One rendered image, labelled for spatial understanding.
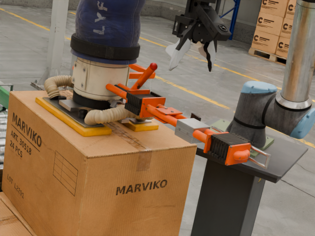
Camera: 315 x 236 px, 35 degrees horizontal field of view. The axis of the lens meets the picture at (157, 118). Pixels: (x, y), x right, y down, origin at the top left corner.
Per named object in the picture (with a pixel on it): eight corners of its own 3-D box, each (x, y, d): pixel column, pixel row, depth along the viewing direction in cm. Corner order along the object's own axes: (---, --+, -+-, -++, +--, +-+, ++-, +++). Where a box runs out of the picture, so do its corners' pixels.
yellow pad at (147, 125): (81, 99, 185) (83, 86, 184) (104, 99, 191) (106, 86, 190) (134, 132, 161) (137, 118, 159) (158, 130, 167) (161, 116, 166)
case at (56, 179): (1, 189, 192) (9, 90, 180) (91, 177, 216) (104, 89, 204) (71, 280, 147) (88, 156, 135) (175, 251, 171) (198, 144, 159)
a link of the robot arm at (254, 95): (244, 110, 236) (254, 75, 230) (276, 124, 227) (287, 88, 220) (227, 115, 224) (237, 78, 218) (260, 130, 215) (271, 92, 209)
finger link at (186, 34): (180, 56, 130) (199, 31, 131) (184, 58, 128) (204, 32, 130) (171, 45, 127) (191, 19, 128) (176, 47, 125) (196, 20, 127)
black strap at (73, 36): (57, 42, 164) (58, 30, 163) (115, 44, 179) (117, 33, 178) (93, 59, 148) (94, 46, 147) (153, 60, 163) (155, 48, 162)
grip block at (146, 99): (122, 108, 149) (125, 89, 147) (147, 106, 155) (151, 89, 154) (138, 118, 143) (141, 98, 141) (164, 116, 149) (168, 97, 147)
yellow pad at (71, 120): (34, 101, 173) (35, 88, 172) (60, 100, 179) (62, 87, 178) (83, 137, 149) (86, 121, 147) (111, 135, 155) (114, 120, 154)
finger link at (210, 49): (206, 61, 142) (198, 34, 137) (220, 67, 138) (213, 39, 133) (198, 67, 141) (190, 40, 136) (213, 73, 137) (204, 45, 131)
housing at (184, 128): (172, 134, 134) (176, 119, 133) (191, 132, 138) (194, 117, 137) (190, 144, 129) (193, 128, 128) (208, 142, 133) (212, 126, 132)
